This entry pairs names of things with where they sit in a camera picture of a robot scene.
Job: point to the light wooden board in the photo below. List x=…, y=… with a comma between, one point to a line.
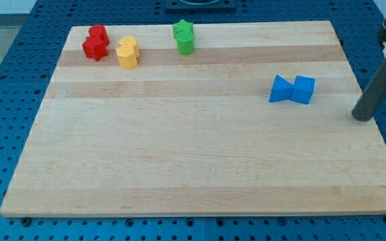
x=196, y=135

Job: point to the green cylinder block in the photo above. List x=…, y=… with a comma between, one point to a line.
x=185, y=42

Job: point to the green star block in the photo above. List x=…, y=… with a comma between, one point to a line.
x=182, y=25

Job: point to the yellow hexagon block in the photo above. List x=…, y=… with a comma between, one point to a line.
x=126, y=56

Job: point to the blue triangle block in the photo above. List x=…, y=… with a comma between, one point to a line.
x=281, y=90

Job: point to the yellow cylinder block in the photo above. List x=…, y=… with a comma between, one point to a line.
x=132, y=41

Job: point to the blue cube block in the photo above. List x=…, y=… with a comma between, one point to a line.
x=303, y=89

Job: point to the red star block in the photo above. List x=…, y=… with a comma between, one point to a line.
x=95, y=47

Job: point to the red cylinder block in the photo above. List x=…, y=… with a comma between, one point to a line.
x=100, y=32

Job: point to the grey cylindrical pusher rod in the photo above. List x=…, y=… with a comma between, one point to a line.
x=372, y=97

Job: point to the dark blue base plate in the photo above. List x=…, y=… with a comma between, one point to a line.
x=201, y=5

